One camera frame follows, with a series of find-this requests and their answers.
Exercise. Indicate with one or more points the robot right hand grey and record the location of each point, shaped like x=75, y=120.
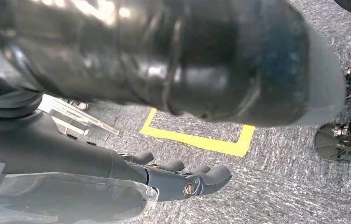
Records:
x=55, y=154

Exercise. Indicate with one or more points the clear acrylic block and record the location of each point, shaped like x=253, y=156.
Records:
x=70, y=119

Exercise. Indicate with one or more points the yellow floor tape marking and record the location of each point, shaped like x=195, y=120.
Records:
x=193, y=140

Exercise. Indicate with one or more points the robot right foot plate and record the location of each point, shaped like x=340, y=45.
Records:
x=326, y=145

